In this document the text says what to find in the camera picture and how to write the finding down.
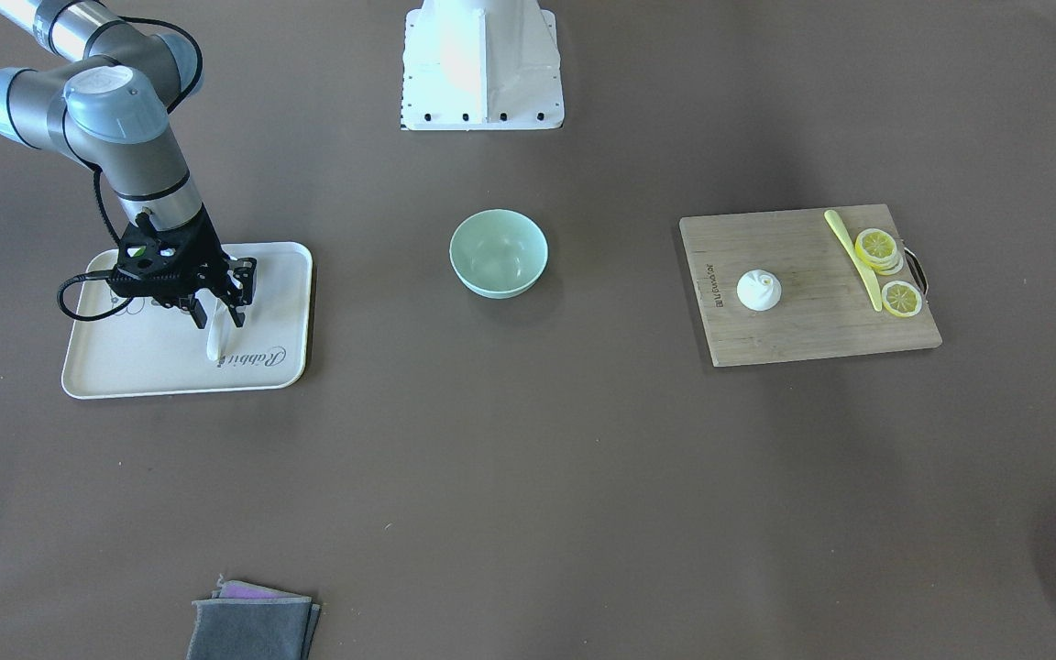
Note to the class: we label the white ceramic spoon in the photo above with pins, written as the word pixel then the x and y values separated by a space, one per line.
pixel 218 332

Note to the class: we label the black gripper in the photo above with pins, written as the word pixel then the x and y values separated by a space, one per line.
pixel 208 251

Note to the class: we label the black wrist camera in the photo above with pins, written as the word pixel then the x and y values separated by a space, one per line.
pixel 144 270

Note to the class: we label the mint green bowl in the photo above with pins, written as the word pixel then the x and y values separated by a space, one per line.
pixel 498 253

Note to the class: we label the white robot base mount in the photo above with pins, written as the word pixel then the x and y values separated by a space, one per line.
pixel 481 66

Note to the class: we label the upper lemon slice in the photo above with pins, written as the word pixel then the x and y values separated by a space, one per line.
pixel 879 251

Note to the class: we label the grey folded cloth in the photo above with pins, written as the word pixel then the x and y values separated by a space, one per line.
pixel 247 621

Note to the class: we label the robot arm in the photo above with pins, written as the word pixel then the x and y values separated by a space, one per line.
pixel 109 109

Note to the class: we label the wooden cutting board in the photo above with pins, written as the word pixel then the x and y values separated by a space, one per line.
pixel 824 310

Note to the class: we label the lemon slice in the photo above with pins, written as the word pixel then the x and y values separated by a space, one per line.
pixel 902 299
pixel 879 251

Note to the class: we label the yellow plastic knife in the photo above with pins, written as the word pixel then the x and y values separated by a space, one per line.
pixel 866 273

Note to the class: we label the cream rabbit tray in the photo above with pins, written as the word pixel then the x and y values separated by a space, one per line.
pixel 152 350

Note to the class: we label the lower lemon slice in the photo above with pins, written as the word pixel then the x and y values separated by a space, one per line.
pixel 902 299

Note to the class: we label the white steamed bun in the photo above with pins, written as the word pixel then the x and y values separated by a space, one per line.
pixel 759 290

